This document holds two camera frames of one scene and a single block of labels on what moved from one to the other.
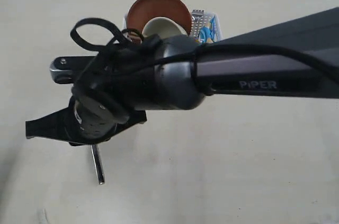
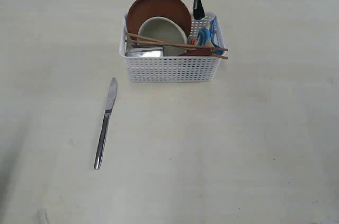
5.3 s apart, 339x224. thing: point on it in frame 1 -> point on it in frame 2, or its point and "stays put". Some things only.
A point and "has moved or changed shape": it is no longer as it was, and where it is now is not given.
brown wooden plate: (156, 5) stays put
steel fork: (197, 14) has moved or changed shape
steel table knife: (99, 171) has moved or changed shape
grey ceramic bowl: (164, 26) stays put
